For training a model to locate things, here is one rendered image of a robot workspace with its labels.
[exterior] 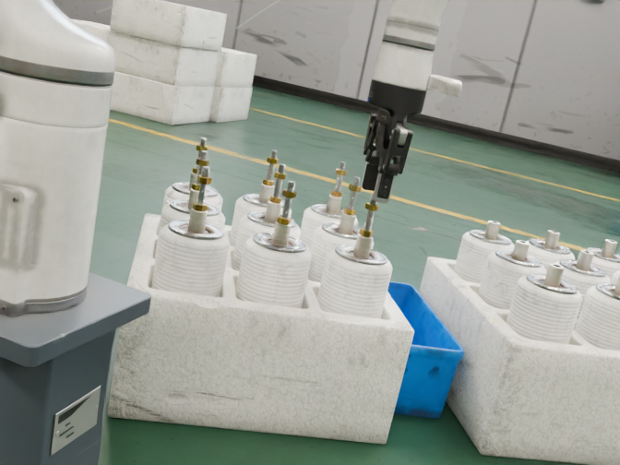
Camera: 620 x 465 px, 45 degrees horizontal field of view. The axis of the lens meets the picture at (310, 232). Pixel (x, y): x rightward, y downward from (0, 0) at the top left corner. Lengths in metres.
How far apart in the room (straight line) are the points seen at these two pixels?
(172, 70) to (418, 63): 2.62
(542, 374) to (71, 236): 0.75
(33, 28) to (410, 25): 0.56
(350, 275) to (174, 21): 2.63
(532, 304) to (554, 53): 4.90
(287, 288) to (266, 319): 0.05
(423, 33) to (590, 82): 4.99
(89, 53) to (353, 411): 0.68
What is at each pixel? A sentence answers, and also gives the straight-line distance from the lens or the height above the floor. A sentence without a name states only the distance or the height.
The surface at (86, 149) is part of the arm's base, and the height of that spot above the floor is 0.43.
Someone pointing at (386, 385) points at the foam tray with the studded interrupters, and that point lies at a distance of 1.06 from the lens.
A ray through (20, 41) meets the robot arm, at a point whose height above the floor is 0.49.
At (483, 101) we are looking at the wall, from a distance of 6.02.
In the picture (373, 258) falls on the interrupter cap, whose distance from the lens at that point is 1.06.
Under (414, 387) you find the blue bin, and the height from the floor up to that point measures 0.05.
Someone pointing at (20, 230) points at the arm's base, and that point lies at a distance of 0.56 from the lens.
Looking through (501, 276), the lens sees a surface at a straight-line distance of 1.23.
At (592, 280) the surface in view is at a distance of 1.29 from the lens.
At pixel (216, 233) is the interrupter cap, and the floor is 0.25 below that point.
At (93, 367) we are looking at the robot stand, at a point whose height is 0.25.
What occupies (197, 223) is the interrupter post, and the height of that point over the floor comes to 0.26.
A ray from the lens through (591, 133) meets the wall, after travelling 5.96.
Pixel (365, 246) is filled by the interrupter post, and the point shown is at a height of 0.27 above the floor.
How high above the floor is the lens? 0.54
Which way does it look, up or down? 15 degrees down
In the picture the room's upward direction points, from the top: 12 degrees clockwise
